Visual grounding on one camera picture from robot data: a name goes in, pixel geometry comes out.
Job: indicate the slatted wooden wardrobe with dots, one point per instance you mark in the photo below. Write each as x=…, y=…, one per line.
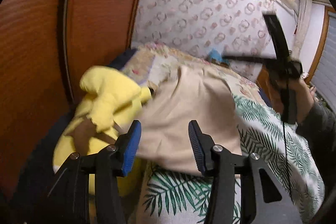
x=39, y=43

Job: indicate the beige window curtain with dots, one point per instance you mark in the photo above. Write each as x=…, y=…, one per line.
x=302, y=22

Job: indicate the person's right hand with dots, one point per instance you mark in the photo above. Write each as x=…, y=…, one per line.
x=303, y=98

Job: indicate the grey window blind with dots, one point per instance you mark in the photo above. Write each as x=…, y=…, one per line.
x=325, y=61

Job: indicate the circle-patterned sheer curtain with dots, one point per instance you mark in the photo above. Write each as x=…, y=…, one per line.
x=204, y=11

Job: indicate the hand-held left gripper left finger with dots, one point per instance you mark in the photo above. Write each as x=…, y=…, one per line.
x=132, y=145

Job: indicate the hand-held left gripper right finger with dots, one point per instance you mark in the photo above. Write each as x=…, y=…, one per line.
x=197, y=145

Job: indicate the blue plastic item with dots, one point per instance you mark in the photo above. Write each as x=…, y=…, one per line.
x=216, y=54

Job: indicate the wooden sideboard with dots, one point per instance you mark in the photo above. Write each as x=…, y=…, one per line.
x=262, y=77

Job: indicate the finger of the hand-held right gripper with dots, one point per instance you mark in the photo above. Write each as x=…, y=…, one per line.
x=275, y=32
x=244, y=58

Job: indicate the yellow plush toy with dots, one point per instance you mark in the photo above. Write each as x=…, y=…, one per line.
x=110, y=98

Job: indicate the person's right forearm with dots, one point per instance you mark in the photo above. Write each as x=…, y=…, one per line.
x=320, y=127

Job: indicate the beige printed t-shirt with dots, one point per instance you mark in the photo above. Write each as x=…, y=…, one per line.
x=183, y=108

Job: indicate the dark blue bed sheet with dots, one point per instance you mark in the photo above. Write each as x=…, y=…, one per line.
x=123, y=57

